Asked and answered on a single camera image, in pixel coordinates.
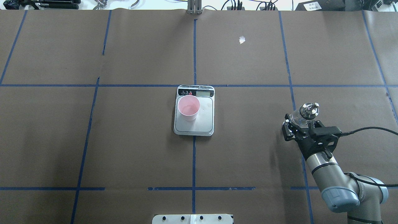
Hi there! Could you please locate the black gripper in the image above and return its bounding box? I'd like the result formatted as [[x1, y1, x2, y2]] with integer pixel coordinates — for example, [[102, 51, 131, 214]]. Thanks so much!
[[282, 114, 339, 160]]

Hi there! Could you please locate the clear glass sauce bottle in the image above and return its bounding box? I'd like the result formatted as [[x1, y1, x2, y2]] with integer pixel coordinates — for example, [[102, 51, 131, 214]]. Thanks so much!
[[289, 102, 320, 128]]

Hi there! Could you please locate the pink plastic cup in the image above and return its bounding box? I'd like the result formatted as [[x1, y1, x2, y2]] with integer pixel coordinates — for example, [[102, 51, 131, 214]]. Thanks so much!
[[177, 95, 201, 121]]

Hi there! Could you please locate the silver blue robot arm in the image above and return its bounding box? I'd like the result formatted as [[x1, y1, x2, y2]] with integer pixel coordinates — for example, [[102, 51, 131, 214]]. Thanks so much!
[[282, 114, 389, 224]]

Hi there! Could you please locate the grey kitchen scale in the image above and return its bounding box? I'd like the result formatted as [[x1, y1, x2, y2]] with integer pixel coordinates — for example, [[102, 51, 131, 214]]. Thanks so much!
[[174, 85, 215, 136]]

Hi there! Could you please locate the black box with label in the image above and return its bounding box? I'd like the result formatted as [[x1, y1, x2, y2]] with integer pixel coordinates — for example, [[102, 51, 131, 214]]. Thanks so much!
[[295, 0, 345, 11]]

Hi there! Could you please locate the black folded tripod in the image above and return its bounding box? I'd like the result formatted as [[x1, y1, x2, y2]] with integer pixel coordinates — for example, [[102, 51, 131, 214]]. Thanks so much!
[[1, 0, 81, 10]]

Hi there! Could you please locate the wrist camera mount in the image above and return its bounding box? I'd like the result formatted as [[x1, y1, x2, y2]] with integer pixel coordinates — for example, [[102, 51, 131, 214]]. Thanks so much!
[[308, 126, 342, 141]]

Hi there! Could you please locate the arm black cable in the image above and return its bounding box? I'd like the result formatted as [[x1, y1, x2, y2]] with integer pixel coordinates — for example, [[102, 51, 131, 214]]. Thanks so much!
[[340, 126, 398, 137]]

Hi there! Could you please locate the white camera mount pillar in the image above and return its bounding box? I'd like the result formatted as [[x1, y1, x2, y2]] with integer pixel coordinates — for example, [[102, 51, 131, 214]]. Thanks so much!
[[152, 214, 234, 224]]

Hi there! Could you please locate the aluminium frame post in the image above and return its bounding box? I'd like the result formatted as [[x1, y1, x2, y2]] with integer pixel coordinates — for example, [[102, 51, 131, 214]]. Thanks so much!
[[187, 0, 203, 15]]

